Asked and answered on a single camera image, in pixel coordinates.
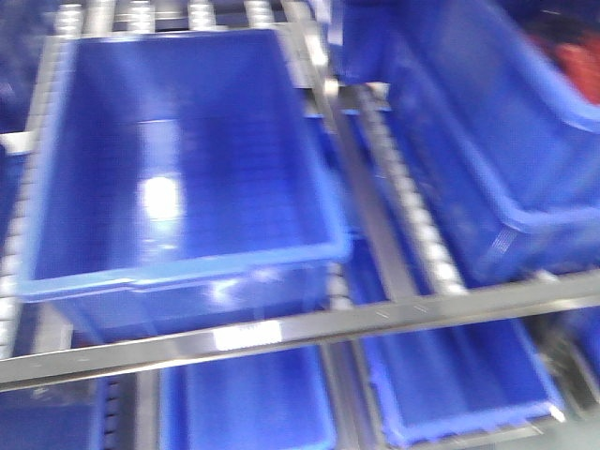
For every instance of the grey metal shelf rack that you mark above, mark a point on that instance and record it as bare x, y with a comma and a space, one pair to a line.
422, 287

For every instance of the large blue plastic tote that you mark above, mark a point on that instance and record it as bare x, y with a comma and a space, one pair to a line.
179, 187

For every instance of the blue bin lower left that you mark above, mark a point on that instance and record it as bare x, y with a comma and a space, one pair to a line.
275, 400

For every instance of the blue bin lower right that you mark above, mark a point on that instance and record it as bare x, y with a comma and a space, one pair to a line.
453, 381

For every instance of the tilted blue plastic bin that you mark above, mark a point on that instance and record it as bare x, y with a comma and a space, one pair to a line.
498, 102

